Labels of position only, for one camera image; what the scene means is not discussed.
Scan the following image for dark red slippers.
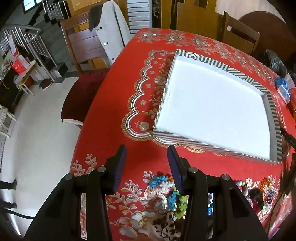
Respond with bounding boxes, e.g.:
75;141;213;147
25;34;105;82
38;79;52;91

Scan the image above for black cable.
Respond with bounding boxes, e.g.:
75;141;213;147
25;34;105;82
7;209;35;219

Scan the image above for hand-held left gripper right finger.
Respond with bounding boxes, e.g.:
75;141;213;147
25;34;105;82
167;145;270;241

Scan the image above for red floral tablecloth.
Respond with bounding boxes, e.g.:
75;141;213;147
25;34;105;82
69;28;296;241

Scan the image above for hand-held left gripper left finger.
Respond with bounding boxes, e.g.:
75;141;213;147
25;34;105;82
24;144;127;241

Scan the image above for metal stair railing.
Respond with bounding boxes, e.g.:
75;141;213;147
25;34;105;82
0;25;57;81

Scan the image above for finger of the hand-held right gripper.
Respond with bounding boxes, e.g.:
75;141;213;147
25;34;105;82
285;153;296;195
281;130;296;150

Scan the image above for black bin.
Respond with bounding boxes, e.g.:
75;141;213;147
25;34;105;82
50;62;69;78

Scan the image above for dark red seat cushion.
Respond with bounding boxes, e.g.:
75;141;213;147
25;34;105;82
60;71;109;127

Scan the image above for small white table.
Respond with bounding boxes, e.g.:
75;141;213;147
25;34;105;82
13;60;38;96

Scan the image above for multicolour flower bead bracelet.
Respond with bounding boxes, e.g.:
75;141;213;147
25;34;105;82
149;175;188;219

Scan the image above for window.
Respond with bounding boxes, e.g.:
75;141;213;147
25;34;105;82
22;0;43;11

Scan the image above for blue and white packet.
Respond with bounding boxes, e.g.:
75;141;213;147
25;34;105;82
275;74;296;104

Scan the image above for dark wooden chair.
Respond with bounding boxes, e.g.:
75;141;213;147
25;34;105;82
60;11;111;75

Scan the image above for purple bead necklace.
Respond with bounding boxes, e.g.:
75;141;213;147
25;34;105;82
235;179;250;195

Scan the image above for round brown table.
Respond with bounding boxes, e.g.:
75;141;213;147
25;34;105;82
238;11;293;67

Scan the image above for orange multicolour bead bracelet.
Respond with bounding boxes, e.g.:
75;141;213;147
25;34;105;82
261;176;278;205

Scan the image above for leopard print bow scrunchie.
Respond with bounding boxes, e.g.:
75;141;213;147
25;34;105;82
150;210;182;240

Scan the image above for red box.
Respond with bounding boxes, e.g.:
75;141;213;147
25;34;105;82
11;59;30;75

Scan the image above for striped tray with white inside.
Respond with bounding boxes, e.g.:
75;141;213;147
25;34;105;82
152;49;283;165

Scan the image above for white ribbed panel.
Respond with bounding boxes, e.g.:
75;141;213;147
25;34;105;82
127;0;153;35

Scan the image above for grey jacket with dark collar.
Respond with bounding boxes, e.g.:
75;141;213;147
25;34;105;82
89;0;132;65

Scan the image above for black plastic bag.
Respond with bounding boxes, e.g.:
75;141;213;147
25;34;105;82
260;49;288;78

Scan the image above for white plastic chair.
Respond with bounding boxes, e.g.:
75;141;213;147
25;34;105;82
0;104;17;139

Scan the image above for brown cardboard box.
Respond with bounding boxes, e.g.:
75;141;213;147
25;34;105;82
69;0;103;16

